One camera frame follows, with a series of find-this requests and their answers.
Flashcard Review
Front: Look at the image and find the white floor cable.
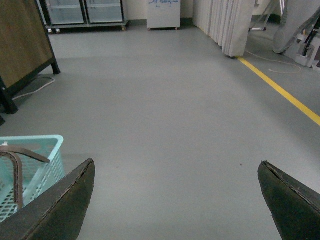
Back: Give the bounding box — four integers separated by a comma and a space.
244, 50, 302, 75

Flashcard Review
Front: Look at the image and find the brown basket handle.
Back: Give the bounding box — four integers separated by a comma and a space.
0, 145, 51, 210

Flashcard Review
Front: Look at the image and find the white freezer box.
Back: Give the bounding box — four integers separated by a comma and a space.
146, 0, 181, 31

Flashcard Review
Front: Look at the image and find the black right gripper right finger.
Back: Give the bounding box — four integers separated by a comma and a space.
257, 161, 320, 240

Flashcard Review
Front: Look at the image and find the glass door cabinet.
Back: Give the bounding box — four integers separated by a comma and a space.
36, 0, 128, 34

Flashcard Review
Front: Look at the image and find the wooden panel black frame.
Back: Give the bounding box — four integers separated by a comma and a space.
0, 0, 61, 114

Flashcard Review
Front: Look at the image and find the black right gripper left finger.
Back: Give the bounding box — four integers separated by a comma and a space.
0, 158, 96, 240

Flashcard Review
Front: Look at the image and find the white folding partition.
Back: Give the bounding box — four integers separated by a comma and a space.
193, 0, 255, 58

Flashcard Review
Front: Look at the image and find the light blue plastic basket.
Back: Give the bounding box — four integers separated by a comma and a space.
0, 135, 65, 221

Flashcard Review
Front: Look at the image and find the grey machine with hoses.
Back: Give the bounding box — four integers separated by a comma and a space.
272, 0, 320, 68

